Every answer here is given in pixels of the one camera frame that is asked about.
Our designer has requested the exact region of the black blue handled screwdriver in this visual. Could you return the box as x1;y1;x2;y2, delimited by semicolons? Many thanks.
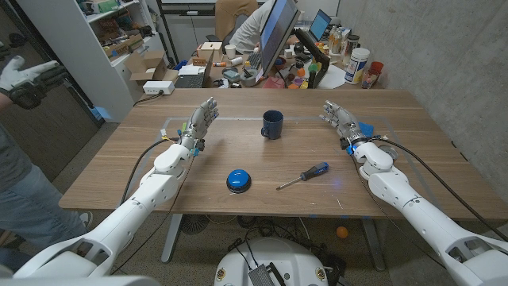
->
275;161;330;191

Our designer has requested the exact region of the white power box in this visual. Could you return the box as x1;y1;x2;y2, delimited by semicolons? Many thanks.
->
142;80;175;96

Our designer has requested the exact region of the grey finned device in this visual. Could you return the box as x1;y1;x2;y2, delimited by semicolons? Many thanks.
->
248;264;277;286

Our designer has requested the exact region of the person in grey shirt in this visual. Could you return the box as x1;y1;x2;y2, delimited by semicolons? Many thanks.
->
0;122;94;271

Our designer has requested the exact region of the grey tape roll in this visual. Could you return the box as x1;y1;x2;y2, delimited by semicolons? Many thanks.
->
240;68;260;87

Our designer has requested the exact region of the black white glove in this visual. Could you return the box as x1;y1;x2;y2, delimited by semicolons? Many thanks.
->
0;55;69;110

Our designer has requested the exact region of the blue plastic block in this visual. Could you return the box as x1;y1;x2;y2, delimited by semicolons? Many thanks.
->
358;121;375;139

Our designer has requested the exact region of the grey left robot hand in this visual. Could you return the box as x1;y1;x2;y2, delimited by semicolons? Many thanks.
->
180;96;220;151

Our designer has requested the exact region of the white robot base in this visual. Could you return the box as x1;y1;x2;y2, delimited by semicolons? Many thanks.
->
214;237;329;286

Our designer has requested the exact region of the wooden tissue box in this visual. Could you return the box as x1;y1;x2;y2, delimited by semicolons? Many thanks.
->
197;41;224;64

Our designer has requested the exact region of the grey white sneaker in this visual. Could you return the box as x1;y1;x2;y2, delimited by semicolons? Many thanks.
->
79;211;94;231

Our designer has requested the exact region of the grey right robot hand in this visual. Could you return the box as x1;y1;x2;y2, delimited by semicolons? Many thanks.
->
319;99;368;150

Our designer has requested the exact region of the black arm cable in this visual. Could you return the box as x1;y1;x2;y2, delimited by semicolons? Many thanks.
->
372;136;508;242
120;137;182;207

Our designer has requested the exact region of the brown office chair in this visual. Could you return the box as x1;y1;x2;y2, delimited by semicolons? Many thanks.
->
214;0;259;43

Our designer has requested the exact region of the white canister blue label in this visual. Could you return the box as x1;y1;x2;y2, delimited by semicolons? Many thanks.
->
344;47;371;85

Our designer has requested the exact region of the grey table leg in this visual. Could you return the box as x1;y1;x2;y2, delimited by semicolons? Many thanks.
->
360;218;387;272
160;213;184;264

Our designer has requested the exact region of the tilted computer monitor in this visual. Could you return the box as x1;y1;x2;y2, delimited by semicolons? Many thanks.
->
260;0;302;79

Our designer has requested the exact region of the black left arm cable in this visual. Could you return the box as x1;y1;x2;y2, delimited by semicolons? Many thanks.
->
120;137;182;207

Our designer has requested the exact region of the open cardboard box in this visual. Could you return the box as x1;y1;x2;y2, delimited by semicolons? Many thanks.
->
123;50;179;87

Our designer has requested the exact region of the blue push button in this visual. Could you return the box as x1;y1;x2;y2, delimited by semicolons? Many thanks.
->
225;168;252;195

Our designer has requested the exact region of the white shelf unit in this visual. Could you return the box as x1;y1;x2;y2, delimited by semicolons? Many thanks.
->
15;0;167;123

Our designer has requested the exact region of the white paper sheet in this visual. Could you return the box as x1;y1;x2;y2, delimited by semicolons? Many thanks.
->
317;64;346;90

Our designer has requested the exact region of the black laptop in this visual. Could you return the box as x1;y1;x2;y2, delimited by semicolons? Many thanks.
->
174;49;215;89

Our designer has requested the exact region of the dark blue mug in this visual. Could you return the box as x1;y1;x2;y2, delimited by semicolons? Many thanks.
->
260;110;285;141

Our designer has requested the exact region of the seated person in white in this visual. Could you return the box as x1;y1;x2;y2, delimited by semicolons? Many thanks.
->
229;0;279;55

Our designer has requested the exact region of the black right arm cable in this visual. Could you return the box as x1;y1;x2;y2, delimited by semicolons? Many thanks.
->
372;136;508;242

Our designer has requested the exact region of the open laptop blue screen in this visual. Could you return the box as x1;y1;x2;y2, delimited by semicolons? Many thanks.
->
308;9;333;43

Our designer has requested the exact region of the pink pouch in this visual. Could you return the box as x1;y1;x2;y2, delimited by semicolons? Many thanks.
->
262;76;287;89

